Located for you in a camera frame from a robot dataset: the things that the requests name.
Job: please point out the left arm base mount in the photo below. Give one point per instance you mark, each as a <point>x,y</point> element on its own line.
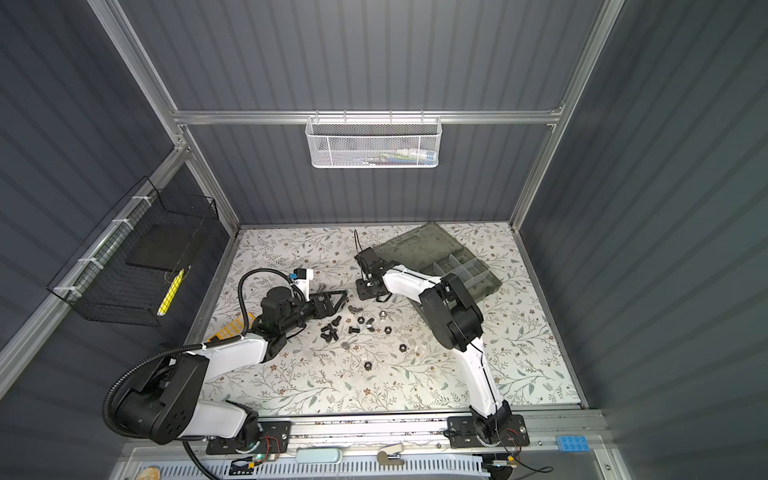
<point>265,438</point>

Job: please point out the black bolts cluster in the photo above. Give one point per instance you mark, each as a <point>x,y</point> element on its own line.
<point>330,332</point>

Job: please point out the yellow calculator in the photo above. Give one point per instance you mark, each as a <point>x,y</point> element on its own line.
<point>232,328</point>

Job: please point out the blue lego-like block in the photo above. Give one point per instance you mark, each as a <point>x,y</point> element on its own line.
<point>572,443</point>

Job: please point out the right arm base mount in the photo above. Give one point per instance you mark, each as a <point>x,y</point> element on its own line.
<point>470,432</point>

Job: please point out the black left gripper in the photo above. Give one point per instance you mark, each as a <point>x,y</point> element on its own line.
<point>328,310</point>

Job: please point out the black wire wall basket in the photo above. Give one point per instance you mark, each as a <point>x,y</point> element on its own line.
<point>123,276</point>

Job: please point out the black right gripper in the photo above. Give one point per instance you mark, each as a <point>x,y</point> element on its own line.
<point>363,292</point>

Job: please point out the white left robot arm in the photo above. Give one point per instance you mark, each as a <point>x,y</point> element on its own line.
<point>160,398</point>

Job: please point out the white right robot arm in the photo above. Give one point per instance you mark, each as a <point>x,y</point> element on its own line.
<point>455,320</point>

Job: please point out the yellow marker in basket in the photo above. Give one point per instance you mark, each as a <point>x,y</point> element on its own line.
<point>170,294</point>

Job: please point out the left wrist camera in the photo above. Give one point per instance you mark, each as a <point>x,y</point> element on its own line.
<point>301,278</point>

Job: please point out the white wire mesh basket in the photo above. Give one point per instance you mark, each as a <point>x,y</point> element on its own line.
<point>371,145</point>

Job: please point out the clear green organizer box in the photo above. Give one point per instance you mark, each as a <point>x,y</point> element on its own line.
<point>431,250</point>

